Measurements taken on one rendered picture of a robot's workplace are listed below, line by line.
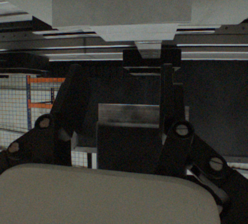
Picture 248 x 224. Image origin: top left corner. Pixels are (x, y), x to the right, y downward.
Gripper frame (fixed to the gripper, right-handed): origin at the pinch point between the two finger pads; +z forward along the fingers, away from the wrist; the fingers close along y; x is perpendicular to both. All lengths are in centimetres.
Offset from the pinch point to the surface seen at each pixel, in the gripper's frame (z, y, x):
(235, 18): 8.3, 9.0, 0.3
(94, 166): 133, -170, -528
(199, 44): 28.1, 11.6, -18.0
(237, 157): 19, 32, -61
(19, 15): 13.4, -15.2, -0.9
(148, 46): 13.7, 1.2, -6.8
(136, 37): 11.6, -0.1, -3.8
